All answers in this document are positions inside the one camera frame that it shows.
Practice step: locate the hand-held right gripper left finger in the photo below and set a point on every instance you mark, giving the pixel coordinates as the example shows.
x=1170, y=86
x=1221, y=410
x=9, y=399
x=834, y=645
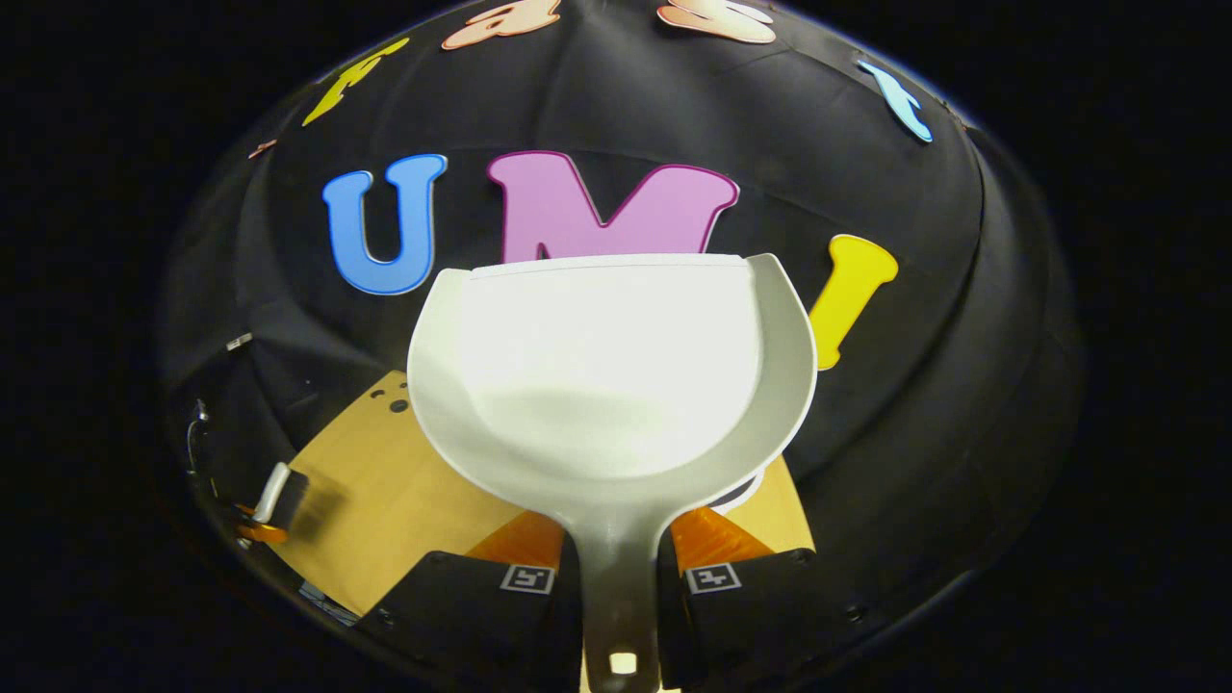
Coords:
x=462, y=616

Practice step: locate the small white broom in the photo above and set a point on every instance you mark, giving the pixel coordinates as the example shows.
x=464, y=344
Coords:
x=284, y=496

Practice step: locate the silver cloth clip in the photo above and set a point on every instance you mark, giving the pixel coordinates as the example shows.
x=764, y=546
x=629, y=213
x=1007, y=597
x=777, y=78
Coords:
x=240, y=342

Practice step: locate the red cloth clip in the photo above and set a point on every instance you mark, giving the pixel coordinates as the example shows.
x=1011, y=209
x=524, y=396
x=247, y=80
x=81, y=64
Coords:
x=262, y=149

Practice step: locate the white ribbed garbage bin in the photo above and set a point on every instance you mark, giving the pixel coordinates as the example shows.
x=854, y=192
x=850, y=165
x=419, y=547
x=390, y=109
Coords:
x=743, y=493

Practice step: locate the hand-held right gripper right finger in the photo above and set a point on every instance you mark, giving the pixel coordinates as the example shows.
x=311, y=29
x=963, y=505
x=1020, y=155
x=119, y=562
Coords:
x=770, y=616

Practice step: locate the wooden desktop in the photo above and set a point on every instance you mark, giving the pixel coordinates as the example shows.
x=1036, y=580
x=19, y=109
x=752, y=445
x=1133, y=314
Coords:
x=385, y=500

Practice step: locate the white dustpan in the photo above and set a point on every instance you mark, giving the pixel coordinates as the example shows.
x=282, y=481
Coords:
x=616, y=385

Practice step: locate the black backdrop cloth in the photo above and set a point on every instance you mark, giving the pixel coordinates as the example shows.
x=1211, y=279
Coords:
x=914, y=337

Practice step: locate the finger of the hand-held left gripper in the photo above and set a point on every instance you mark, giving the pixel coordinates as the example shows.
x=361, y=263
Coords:
x=262, y=529

